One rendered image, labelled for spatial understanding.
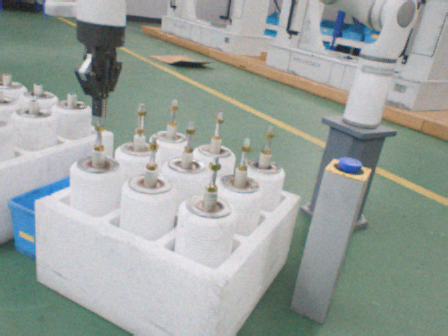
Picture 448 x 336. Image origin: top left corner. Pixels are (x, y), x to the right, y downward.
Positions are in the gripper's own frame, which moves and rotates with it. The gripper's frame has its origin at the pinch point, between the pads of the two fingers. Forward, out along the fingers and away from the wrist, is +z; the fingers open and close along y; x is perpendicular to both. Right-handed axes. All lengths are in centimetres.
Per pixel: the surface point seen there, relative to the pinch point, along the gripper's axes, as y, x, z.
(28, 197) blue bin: 6.5, 19.0, 25.0
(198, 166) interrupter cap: 8.5, -17.0, 10.5
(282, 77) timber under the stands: 276, -20, 31
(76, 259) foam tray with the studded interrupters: -8.1, -0.5, 26.1
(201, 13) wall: 722, 164, 10
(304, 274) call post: 4.5, -41.4, 26.6
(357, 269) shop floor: 26, -56, 36
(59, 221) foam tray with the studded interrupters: -7.0, 3.4, 19.9
